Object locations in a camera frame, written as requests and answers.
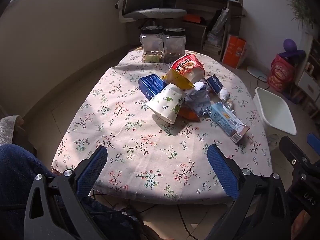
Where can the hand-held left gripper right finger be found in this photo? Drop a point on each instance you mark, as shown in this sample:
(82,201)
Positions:
(222,170)

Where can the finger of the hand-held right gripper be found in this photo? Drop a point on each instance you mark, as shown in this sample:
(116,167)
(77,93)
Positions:
(314,142)
(295,155)

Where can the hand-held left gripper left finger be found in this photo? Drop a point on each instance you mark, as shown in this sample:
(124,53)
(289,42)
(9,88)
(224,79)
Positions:
(92,166)

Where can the light blue milk carton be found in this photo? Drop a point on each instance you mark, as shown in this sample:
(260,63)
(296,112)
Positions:
(226,121)

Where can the white plastic bin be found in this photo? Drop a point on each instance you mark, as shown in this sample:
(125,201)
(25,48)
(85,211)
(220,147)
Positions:
(275,110)

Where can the dark blue small carton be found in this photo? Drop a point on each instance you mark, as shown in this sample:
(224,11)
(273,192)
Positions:
(214,82)

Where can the yellow snack bag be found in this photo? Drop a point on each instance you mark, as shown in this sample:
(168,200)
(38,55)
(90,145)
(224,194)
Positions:
(176,80)

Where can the floral tablecloth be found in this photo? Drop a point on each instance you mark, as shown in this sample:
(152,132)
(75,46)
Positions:
(140,155)

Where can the orange snack packet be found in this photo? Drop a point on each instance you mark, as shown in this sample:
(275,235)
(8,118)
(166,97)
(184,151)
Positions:
(191,116)

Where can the wooden shelf cabinet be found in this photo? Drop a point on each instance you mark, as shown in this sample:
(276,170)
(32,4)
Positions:
(308,80)

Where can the crumpled grey paper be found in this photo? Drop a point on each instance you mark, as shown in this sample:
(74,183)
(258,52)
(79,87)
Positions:
(198,98)

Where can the red printed bucket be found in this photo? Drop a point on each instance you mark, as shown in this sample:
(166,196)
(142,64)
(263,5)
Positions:
(280,73)

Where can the person's jeans leg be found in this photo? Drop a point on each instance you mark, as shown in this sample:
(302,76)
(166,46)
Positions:
(15,170)

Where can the white paper cup green print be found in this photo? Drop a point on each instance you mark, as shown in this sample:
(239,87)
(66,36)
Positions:
(166,103)

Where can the white round scale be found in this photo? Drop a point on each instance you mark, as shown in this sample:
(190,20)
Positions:
(256,72)

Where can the quilted beige cushion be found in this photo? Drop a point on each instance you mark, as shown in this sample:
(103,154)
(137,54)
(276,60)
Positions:
(8,127)

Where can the purple toy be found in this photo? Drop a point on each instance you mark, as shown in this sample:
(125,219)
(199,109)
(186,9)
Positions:
(290,46)

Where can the blue flat box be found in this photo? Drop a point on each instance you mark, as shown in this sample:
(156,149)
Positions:
(151,85)

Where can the red instant noodle cup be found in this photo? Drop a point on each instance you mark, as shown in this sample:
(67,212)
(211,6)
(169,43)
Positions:
(188,67)

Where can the orange cardboard box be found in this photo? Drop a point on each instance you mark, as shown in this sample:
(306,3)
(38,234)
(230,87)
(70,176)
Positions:
(233,51)

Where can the stack of books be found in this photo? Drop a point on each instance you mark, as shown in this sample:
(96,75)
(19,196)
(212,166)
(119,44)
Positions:
(212,48)

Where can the clear jar with dark contents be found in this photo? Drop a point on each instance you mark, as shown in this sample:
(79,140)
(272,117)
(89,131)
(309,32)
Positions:
(174,46)

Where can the clear jar with yellow contents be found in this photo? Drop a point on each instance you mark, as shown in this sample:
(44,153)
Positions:
(151,45)

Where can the green potted plant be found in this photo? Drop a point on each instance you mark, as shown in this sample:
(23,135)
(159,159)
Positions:
(301,7)

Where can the clear plastic bag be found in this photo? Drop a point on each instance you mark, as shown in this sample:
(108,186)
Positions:
(218,25)

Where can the grey office chair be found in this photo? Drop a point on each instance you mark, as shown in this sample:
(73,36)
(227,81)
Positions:
(152,12)

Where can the wooden desk with shelves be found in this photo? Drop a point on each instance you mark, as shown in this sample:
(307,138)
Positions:
(200,5)

